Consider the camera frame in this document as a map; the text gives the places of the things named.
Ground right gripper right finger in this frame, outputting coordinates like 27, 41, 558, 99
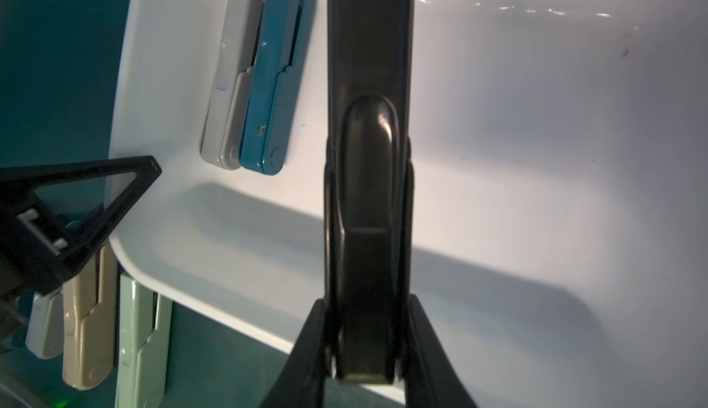
403, 294, 478, 407

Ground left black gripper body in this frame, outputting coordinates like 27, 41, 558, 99
1, 203, 72, 295

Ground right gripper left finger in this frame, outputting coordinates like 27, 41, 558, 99
259, 299, 326, 408

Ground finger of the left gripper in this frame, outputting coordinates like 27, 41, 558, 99
1, 155, 162, 275

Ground black pliers group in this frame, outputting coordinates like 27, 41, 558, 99
324, 0, 414, 385

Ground white plastic storage box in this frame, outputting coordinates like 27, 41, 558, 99
110, 0, 707, 407

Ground teal pliers group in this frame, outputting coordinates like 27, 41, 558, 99
239, 0, 316, 176

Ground beige pliers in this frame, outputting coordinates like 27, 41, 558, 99
62, 244, 119, 391

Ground light green pliers left group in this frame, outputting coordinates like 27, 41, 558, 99
115, 273, 173, 408

